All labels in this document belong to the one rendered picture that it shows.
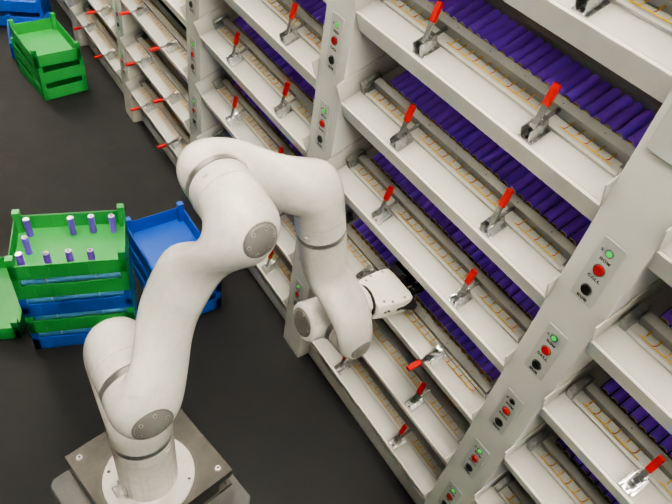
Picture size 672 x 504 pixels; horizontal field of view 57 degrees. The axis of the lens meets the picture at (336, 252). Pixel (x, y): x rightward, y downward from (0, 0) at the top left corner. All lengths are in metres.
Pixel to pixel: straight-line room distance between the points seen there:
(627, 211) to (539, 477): 0.63
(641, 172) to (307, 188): 0.47
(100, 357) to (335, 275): 0.43
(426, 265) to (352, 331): 0.23
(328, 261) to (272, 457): 0.89
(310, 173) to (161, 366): 0.39
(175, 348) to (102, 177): 1.68
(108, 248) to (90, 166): 0.85
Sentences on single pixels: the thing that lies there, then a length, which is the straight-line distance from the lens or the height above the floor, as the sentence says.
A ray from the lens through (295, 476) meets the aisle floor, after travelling 1.86.
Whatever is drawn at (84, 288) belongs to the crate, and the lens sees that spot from 1.91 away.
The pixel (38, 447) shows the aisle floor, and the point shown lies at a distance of 1.96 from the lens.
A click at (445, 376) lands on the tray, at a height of 0.57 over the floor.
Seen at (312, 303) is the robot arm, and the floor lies 0.72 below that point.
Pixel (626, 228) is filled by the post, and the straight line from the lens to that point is 0.93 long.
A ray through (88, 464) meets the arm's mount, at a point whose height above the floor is 0.35.
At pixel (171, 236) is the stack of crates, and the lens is 2.16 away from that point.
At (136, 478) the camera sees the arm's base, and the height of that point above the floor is 0.47.
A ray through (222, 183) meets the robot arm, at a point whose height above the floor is 1.11.
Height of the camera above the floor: 1.69
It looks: 46 degrees down
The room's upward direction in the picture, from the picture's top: 11 degrees clockwise
